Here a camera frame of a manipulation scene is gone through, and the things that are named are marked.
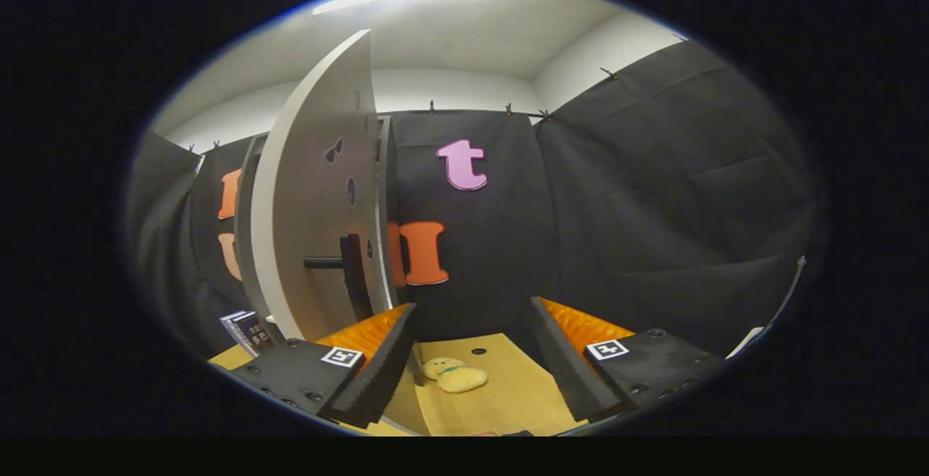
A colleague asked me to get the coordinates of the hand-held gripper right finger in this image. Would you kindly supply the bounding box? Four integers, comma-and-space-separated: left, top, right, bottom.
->
530, 297, 729, 424

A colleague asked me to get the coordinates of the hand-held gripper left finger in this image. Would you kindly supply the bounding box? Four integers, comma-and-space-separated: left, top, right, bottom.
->
210, 303, 420, 430

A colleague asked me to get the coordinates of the black door handle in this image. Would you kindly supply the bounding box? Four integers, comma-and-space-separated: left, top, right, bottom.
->
303, 234, 375, 322

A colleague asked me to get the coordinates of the white cabinet door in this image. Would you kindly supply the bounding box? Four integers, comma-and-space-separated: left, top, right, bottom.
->
250, 29, 385, 342

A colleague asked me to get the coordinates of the yellow plush toy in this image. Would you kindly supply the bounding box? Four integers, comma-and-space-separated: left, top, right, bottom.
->
423, 357, 488, 394

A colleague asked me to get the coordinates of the stack of purple white booklets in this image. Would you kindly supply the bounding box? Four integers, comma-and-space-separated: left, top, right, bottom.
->
220, 309, 275, 357

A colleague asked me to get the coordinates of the black backdrop cloth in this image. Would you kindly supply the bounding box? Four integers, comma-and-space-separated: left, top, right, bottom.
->
123, 39, 824, 361

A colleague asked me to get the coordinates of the white panel edge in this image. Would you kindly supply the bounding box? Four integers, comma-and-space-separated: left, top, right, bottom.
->
726, 255, 808, 359

